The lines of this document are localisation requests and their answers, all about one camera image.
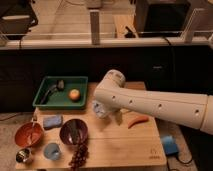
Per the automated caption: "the dark eraser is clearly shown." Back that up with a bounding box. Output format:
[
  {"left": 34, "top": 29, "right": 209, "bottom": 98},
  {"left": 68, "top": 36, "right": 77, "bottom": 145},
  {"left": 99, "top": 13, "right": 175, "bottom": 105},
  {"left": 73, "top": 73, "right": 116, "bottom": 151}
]
[{"left": 70, "top": 121, "right": 79, "bottom": 144}]

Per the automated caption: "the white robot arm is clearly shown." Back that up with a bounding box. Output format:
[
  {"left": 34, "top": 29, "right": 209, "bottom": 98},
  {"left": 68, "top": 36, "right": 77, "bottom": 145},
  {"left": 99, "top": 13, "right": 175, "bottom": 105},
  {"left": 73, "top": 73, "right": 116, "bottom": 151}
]
[{"left": 94, "top": 69, "right": 213, "bottom": 135}]

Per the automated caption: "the green plastic tray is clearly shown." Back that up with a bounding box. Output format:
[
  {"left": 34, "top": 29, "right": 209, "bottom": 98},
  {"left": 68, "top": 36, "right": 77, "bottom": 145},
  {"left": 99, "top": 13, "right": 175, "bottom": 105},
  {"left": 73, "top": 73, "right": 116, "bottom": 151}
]
[{"left": 33, "top": 76, "right": 88, "bottom": 110}]

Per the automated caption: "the purple bowl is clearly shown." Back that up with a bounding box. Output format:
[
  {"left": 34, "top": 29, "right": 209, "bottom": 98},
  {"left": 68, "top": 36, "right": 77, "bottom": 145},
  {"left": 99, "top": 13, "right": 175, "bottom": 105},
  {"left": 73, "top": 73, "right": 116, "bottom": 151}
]
[{"left": 60, "top": 119, "right": 88, "bottom": 145}]

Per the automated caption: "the peach fruit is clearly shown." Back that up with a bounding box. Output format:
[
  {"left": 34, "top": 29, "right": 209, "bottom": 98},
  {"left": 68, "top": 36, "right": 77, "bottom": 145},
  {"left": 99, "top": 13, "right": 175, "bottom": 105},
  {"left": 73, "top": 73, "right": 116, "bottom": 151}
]
[{"left": 68, "top": 89, "right": 80, "bottom": 101}]

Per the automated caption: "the bunch of dark grapes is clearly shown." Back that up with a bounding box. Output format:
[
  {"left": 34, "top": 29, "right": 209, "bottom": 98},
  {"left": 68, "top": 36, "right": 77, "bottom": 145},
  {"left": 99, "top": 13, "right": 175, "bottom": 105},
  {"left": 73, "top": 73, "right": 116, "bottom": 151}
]
[{"left": 69, "top": 144, "right": 88, "bottom": 170}]

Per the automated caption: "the blue box on floor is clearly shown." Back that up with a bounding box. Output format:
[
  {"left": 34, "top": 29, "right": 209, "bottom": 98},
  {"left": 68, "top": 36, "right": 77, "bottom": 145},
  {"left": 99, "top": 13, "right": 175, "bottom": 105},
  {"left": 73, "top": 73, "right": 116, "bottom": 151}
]
[{"left": 161, "top": 136, "right": 179, "bottom": 155}]

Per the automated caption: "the black dish brush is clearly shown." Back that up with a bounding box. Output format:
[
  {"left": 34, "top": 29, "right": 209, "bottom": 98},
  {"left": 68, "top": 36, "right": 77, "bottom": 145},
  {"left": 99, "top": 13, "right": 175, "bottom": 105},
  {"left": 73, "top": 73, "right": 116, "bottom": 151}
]
[{"left": 40, "top": 80, "right": 65, "bottom": 104}]

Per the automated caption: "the blue sponge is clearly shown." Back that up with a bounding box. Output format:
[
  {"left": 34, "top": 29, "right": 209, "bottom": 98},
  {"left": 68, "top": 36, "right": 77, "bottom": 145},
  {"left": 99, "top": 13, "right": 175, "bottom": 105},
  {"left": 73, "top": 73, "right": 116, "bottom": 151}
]
[{"left": 43, "top": 115, "right": 63, "bottom": 130}]

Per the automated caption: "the blue cup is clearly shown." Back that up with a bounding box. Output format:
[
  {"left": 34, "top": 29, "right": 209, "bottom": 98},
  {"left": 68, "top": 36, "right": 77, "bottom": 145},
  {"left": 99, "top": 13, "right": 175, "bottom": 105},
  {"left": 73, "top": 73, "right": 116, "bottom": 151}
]
[{"left": 43, "top": 143, "right": 61, "bottom": 160}]

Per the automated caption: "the orange bowl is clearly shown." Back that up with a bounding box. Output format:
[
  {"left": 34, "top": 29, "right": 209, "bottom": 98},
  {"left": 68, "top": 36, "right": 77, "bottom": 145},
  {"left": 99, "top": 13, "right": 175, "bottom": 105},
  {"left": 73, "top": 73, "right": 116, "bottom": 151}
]
[{"left": 14, "top": 122, "right": 44, "bottom": 148}]

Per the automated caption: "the metal cup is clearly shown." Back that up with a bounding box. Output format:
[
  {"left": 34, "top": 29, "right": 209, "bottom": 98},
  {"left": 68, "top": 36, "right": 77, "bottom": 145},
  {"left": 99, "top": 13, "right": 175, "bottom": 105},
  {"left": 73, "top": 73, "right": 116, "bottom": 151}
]
[{"left": 16, "top": 148, "right": 33, "bottom": 164}]

